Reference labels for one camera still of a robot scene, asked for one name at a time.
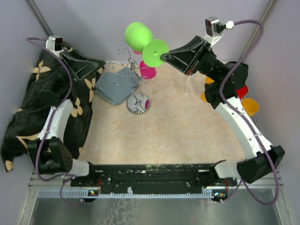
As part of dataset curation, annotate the pink plastic wine glass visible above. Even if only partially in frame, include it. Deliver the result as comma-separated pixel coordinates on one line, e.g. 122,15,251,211
138,58,157,80

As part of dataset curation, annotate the orange wine glass front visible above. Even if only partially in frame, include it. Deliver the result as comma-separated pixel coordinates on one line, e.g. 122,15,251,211
241,98,260,117

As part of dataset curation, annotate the chrome wine glass rack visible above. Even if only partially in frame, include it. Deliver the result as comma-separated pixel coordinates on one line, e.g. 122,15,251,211
104,47,151,115

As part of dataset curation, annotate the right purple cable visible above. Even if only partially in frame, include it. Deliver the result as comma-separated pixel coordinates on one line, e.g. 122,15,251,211
219,20,281,206

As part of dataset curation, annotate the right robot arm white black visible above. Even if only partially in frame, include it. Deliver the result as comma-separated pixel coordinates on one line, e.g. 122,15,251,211
160,35,285,186

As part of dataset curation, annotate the grey folded cloth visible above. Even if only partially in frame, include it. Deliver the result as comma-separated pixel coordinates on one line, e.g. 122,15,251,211
94,67,139,106

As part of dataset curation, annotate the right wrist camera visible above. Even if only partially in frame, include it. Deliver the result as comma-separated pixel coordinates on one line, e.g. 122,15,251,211
203,16,223,46

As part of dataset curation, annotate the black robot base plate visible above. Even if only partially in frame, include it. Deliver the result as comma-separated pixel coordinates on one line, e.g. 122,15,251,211
71,164,237,195

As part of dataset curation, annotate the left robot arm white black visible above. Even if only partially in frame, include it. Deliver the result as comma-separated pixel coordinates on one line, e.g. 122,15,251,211
28,50,105,186

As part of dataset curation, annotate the red plastic wine glass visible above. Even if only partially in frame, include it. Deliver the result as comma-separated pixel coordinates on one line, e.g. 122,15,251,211
236,85,248,99

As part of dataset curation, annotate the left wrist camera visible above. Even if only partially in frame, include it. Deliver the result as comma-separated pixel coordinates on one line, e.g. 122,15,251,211
45,36,64,57

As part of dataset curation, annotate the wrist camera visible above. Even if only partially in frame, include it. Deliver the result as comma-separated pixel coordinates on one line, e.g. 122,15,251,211
203,16,223,46
45,36,64,57

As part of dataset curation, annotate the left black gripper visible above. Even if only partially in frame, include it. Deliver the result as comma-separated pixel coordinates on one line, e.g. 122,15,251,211
46,49,105,87

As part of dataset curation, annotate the orange wine glass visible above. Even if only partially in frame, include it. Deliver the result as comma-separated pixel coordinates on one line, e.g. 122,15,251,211
201,77,214,102
241,98,260,117

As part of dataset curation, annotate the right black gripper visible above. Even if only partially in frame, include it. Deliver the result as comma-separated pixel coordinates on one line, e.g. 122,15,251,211
159,36,223,83

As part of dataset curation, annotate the white slotted cable duct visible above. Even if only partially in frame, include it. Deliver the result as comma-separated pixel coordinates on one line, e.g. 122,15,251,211
37,188,215,199

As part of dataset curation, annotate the purple cable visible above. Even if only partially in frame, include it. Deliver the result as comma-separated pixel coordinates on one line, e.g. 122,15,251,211
219,20,281,206
25,37,85,207

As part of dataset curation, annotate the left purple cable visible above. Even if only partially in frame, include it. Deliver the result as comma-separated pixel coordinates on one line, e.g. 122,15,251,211
25,37,85,207

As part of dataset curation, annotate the black floral blanket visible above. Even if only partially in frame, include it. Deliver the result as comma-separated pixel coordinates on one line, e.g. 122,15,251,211
0,42,104,172

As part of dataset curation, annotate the green plastic wine glass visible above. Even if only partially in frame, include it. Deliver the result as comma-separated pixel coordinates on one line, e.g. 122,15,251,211
124,22,169,68

